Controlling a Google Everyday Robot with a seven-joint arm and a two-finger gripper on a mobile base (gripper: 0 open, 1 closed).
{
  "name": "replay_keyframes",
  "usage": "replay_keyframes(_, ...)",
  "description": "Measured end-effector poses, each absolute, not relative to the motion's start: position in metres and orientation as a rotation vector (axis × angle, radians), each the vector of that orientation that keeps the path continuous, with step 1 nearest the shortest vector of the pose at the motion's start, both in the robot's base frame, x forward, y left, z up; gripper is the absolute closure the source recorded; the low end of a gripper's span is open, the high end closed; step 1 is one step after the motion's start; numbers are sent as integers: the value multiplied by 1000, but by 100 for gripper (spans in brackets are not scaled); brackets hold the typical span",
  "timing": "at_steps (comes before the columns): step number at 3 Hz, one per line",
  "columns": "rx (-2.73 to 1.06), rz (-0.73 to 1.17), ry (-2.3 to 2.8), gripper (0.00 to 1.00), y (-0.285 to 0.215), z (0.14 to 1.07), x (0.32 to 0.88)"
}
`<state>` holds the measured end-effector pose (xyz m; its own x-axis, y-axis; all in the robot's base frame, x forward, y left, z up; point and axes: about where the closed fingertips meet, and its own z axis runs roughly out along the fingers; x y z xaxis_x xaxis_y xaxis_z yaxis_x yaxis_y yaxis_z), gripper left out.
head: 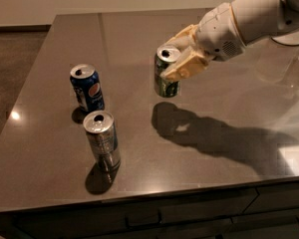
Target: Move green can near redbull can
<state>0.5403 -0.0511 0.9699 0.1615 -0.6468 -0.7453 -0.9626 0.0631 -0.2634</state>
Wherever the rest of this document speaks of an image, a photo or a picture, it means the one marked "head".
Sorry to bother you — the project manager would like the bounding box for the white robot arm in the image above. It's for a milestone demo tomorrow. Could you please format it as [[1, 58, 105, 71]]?
[[160, 0, 299, 82]]

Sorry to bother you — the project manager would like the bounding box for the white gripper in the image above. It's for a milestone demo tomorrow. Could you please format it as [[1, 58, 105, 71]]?
[[160, 3, 245, 82]]

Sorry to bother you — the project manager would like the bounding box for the green soda can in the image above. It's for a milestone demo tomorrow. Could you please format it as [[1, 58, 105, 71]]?
[[153, 43, 182, 99]]

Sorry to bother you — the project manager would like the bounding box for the dark cabinet drawer front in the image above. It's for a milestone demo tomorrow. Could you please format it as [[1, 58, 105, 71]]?
[[17, 189, 257, 239]]

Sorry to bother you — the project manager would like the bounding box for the dark drawer handle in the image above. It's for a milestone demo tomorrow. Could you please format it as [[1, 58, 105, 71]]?
[[125, 211, 161, 228]]

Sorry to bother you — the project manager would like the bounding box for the silver Red Bull can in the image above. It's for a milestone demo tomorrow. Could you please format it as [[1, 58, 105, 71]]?
[[83, 111, 121, 172]]

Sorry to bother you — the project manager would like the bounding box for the blue Pepsi can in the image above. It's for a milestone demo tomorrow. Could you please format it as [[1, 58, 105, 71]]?
[[70, 64, 105, 113]]

